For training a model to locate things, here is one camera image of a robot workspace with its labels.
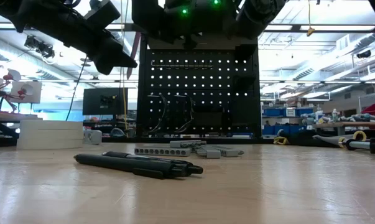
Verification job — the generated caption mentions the small grey box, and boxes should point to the small grey box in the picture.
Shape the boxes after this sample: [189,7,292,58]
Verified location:
[83,128,103,146]

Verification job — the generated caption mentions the blue storage bin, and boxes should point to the blue storage bin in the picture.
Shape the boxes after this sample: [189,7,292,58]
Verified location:
[263,107,283,118]
[295,107,315,117]

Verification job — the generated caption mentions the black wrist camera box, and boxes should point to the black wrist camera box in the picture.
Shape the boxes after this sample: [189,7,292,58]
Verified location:
[83,0,122,29]

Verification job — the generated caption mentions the black ceiling device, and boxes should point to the black ceiling device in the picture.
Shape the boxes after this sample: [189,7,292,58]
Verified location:
[23,34,56,60]

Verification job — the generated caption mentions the black aluminium table frame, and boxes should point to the black aluminium table frame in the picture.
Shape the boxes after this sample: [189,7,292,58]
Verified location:
[0,119,375,147]

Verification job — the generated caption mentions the black pegboard cart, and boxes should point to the black pegboard cart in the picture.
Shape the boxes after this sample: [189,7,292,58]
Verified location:
[136,30,263,140]

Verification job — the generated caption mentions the black pen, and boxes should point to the black pen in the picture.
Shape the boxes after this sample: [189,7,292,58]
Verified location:
[101,151,205,175]
[73,152,190,180]

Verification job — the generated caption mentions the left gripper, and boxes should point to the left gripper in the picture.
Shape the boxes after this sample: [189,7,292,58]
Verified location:
[19,4,139,76]

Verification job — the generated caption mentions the wooden side table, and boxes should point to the wooden side table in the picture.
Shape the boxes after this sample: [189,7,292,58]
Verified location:
[0,111,44,123]

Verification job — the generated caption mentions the black cable loop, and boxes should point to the black cable loop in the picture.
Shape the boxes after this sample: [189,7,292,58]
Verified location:
[174,94,195,134]
[147,94,167,134]

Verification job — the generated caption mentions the black glove grey cuff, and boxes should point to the black glove grey cuff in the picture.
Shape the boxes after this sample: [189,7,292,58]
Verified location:
[286,129,368,149]

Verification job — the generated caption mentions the white box with hole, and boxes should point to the white box with hole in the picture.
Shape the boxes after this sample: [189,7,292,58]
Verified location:
[9,80,43,105]

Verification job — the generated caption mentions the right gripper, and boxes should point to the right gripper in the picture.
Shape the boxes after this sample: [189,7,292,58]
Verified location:
[131,0,238,50]

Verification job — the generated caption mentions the wooden workbench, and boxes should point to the wooden workbench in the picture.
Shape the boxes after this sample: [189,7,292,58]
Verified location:
[311,120,375,129]

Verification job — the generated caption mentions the black monitor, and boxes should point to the black monitor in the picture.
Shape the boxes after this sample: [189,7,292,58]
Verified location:
[82,87,129,116]

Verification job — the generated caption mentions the black pliers yellow handles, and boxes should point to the black pliers yellow handles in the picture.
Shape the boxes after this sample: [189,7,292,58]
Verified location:
[272,129,290,146]

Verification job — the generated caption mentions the black ceiling camera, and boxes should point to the black ceiling camera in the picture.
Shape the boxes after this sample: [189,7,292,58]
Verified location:
[356,49,373,60]

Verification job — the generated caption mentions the black pegboard bin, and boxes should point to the black pegboard bin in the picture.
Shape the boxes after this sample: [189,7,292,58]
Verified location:
[230,93,260,135]
[192,107,226,133]

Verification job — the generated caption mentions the yellow hanging cord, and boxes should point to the yellow hanging cord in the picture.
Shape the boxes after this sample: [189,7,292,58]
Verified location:
[305,0,316,37]

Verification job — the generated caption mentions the red and white figure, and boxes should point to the red and white figure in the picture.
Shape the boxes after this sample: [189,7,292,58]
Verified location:
[0,68,23,113]

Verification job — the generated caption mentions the white tape roll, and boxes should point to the white tape roll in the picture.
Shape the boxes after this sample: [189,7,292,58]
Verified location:
[16,119,85,151]

